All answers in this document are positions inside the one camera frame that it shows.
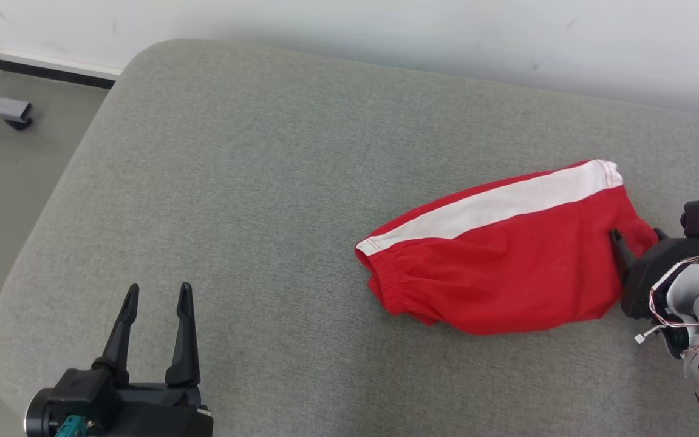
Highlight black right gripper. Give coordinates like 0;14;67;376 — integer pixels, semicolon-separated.
608;227;699;320

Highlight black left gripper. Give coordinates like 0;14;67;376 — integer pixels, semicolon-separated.
90;281;214;437

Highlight red shorts with white stripe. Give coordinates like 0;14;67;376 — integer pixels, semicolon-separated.
353;158;660;336

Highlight black and white skirting board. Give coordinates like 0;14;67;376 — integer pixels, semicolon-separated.
0;45;124;90

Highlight thin white right arm wires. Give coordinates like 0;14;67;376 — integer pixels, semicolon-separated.
634;256;699;360

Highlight teal left camera connector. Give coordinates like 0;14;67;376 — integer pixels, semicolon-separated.
54;414;89;437

